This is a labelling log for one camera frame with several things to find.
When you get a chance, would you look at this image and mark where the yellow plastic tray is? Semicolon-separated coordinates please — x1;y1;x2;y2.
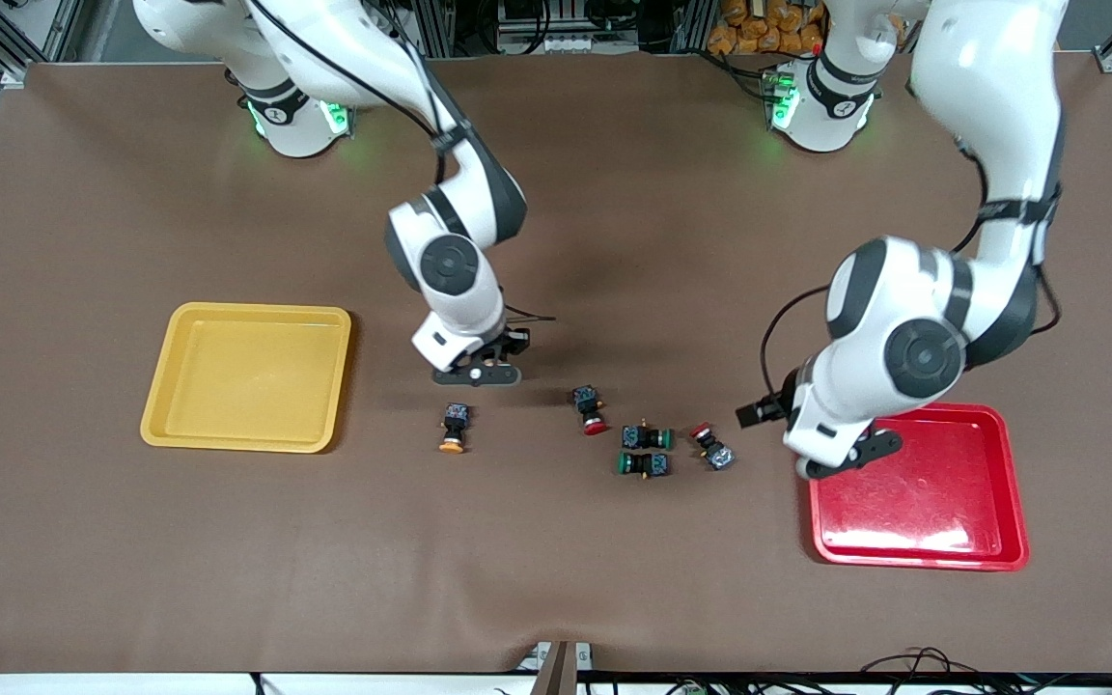
139;302;353;455

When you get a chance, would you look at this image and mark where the red plastic tray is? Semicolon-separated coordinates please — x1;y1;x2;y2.
803;403;1031;572

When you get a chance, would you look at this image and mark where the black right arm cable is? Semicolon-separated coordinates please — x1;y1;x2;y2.
245;0;557;324

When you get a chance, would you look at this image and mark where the grey equipment rack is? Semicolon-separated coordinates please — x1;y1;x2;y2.
496;0;610;56

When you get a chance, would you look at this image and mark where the green push button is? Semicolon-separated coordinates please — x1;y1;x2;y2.
615;452;671;480
620;418;675;451

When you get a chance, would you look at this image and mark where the red mushroom push button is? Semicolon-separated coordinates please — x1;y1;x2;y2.
689;422;737;472
571;385;608;436

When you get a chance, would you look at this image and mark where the orange packaged goods pile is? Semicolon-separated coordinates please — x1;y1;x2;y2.
708;0;825;56

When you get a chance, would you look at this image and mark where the black cable bundle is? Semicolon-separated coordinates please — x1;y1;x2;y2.
855;645;1112;695

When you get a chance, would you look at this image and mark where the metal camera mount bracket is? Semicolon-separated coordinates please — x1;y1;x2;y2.
520;640;593;695

